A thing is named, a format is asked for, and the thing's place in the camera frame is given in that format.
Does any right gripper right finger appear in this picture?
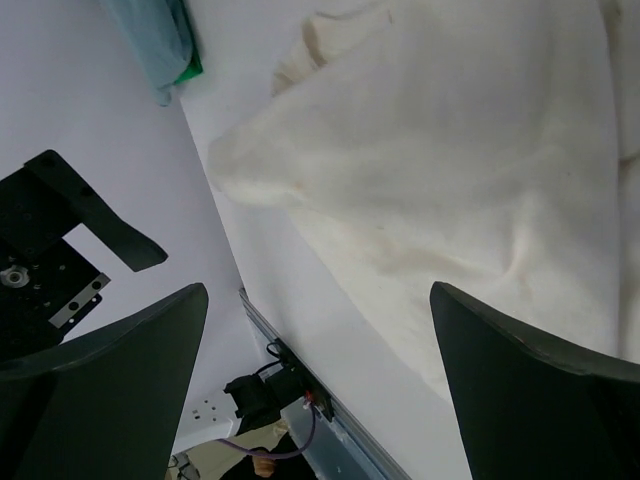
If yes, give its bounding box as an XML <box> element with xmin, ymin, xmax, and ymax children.
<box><xmin>430</xmin><ymin>282</ymin><xmax>639</xmax><ymax>479</ymax></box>

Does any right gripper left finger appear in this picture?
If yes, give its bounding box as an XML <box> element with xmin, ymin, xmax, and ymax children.
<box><xmin>1</xmin><ymin>283</ymin><xmax>208</xmax><ymax>479</ymax></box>

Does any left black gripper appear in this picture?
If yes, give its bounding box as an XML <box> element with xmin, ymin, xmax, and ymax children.
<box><xmin>1</xmin><ymin>150</ymin><xmax>168</xmax><ymax>360</ymax></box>

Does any white t-shirt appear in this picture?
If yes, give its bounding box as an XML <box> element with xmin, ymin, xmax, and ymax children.
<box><xmin>206</xmin><ymin>1</ymin><xmax>639</xmax><ymax>397</ymax></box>

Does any folded blue t-shirt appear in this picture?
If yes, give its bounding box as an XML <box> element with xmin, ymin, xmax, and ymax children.
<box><xmin>100</xmin><ymin>0</ymin><xmax>196</xmax><ymax>107</ymax></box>

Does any folded green t-shirt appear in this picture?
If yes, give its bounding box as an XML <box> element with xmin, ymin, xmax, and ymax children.
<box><xmin>173</xmin><ymin>0</ymin><xmax>203</xmax><ymax>86</ymax></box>

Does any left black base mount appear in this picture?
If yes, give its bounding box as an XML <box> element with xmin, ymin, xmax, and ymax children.
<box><xmin>264</xmin><ymin>338</ymin><xmax>334</xmax><ymax>422</ymax></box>

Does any aluminium mounting rail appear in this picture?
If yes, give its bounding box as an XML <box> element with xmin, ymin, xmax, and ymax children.
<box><xmin>239</xmin><ymin>287</ymin><xmax>411</xmax><ymax>479</ymax></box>

